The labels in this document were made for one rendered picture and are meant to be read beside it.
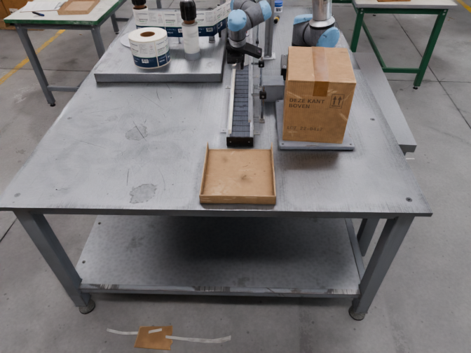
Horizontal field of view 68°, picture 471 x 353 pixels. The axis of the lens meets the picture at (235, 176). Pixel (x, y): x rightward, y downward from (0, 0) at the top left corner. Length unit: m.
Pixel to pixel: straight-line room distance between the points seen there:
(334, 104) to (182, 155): 0.62
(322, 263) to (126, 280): 0.95
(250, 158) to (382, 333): 1.10
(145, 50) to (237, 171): 0.92
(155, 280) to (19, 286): 0.84
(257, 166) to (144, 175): 0.43
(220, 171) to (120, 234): 0.86
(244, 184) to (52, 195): 0.69
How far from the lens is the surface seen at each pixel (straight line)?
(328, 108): 1.38
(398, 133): 1.66
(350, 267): 1.86
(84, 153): 1.56
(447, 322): 2.15
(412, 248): 2.34
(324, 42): 1.79
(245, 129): 1.46
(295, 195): 1.26
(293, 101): 1.36
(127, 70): 2.03
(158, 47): 1.97
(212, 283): 1.74
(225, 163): 1.36
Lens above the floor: 1.72
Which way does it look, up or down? 43 degrees down
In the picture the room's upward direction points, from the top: 1 degrees counter-clockwise
